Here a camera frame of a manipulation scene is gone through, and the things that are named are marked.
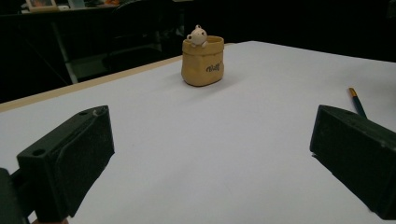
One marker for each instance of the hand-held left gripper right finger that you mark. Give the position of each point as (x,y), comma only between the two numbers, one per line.
(358,155)

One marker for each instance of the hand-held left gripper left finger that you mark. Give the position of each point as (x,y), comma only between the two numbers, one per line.
(67,161)

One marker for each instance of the white desk leg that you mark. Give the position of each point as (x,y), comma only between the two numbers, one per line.
(67,59)

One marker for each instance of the white table cover sheet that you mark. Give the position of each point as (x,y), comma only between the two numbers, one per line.
(202,140)

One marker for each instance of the framed picture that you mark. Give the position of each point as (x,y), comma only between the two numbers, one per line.
(41,4)

